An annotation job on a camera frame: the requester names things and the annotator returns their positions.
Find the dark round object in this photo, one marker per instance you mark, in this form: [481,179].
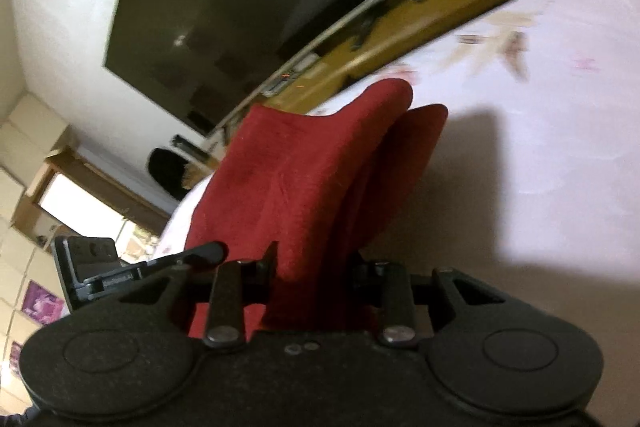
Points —
[167,172]

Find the dark set-top box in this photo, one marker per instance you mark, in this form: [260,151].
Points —
[287,74]

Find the wooden framed window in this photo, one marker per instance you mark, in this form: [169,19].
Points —
[75,202]

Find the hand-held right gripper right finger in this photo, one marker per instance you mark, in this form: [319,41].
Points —
[400,302]

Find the purple wall picture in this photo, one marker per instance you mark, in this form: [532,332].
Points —
[42,302]

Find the red garment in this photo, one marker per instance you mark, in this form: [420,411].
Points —
[300,167]

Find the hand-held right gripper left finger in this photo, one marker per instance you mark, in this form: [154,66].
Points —
[227,302]

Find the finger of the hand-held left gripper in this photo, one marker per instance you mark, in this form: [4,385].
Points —
[195,253]

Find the wooden television stand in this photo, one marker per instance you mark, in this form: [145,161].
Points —
[400,22]

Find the pink printed bed sheet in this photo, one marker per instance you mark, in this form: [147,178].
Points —
[550,107]

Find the black flat television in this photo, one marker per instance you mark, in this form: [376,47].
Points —
[225,17]

